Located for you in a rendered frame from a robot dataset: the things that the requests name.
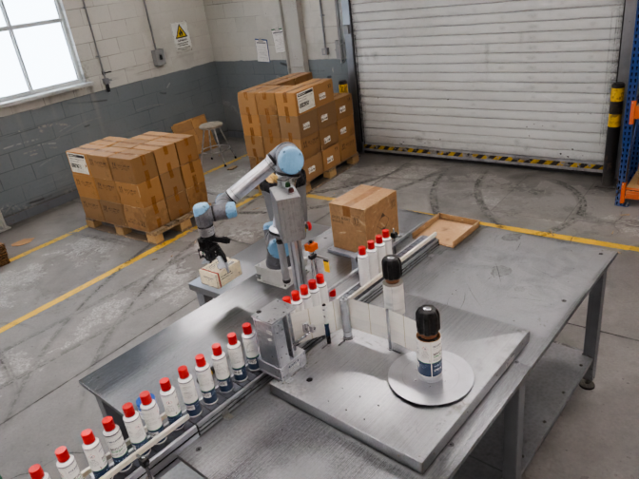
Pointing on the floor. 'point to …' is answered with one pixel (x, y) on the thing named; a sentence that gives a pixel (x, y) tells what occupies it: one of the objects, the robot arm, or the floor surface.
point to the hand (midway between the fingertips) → (220, 268)
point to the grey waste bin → (300, 195)
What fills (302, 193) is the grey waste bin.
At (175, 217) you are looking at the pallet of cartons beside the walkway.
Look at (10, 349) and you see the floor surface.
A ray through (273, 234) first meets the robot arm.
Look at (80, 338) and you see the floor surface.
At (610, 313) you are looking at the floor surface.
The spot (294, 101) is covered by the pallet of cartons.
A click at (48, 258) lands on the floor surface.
